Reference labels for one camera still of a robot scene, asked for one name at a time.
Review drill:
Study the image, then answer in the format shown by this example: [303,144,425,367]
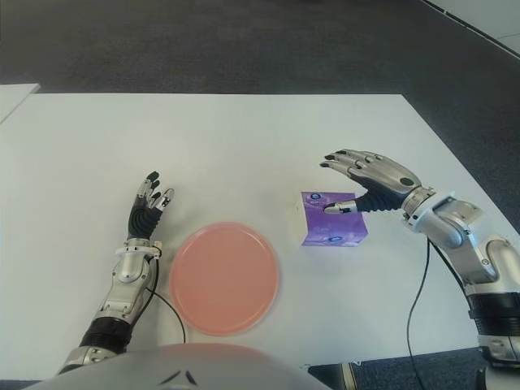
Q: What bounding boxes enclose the white side table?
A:
[0,83,43,125]

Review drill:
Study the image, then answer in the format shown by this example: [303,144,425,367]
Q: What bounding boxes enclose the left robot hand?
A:
[128,170,176,245]

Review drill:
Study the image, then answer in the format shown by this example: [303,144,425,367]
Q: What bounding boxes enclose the white panel with black edge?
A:
[422,0,520,62]

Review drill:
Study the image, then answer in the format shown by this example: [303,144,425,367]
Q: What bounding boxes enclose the silver robot torso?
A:
[24,342,310,390]

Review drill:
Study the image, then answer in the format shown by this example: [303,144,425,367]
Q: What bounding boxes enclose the long thin black cable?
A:
[405,237,431,390]

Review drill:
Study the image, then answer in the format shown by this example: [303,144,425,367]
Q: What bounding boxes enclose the pink round plate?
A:
[168,221,281,336]

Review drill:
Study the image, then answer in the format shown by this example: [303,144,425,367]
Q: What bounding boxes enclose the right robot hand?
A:
[319,148,423,216]

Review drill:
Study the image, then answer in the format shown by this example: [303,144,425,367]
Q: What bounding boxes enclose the purple tissue paper pack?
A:
[291,190,370,248]

